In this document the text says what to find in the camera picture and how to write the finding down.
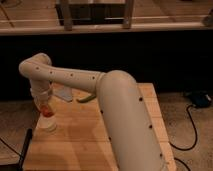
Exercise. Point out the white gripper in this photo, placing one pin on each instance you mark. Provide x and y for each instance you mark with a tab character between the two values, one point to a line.
41	95

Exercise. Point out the red orange apple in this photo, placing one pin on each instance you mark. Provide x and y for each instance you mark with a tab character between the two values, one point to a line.
46	111

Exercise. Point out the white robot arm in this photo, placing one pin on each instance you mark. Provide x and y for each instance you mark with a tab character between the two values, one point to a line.
131	132

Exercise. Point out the grey blue cloth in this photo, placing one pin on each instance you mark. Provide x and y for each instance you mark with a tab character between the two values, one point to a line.
63	93

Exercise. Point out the black table leg bar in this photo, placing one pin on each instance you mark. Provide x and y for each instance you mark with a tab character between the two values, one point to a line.
25	147

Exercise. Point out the green chili pepper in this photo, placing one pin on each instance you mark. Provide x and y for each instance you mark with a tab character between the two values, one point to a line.
86	99

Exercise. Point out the wooden stool frame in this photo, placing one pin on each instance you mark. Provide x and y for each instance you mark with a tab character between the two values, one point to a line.
71	13

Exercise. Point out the dark object with cable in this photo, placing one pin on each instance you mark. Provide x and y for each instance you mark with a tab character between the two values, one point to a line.
199	99

